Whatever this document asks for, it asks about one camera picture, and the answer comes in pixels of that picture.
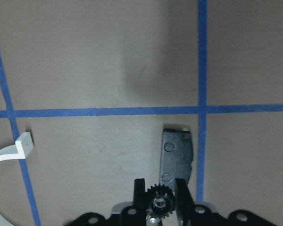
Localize white curved plastic bracket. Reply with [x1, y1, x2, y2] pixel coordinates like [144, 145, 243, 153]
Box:
[0, 132, 34, 162]

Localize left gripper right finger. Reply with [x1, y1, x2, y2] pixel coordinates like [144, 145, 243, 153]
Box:
[175, 178, 215, 226]

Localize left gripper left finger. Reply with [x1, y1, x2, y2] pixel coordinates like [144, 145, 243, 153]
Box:
[119, 178, 147, 226]

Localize black bearing gear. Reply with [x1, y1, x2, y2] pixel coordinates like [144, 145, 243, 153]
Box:
[146, 184, 175, 219]

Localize black brake pad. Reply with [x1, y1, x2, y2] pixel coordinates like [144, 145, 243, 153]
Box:
[159, 128, 193, 191]

